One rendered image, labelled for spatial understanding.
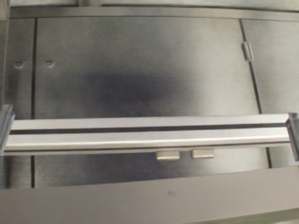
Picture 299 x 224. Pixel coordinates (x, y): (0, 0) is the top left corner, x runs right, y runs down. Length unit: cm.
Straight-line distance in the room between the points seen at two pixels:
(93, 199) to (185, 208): 14
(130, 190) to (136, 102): 38
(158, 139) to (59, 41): 52
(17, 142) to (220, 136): 29
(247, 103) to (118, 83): 30
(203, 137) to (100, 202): 18
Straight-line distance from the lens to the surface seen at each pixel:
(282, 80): 120
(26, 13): 120
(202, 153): 73
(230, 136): 72
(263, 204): 78
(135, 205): 73
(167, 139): 69
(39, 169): 101
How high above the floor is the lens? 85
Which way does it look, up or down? 25 degrees down
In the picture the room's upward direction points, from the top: 174 degrees clockwise
